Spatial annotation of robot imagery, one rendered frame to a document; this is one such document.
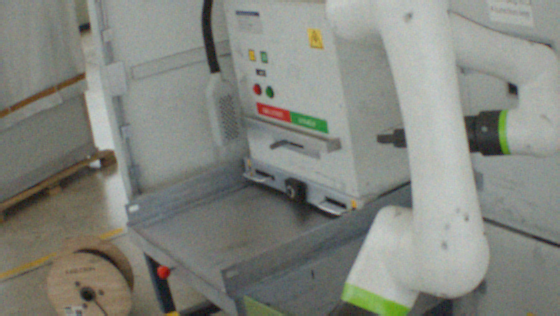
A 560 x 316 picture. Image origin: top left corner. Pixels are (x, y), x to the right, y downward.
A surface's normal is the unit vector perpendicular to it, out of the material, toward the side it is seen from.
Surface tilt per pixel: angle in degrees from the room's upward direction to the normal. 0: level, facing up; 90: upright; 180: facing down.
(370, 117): 90
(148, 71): 90
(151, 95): 90
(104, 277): 90
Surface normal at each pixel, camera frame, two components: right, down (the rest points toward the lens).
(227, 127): 0.54, 0.19
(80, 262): 0.07, 0.32
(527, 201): -0.83, 0.32
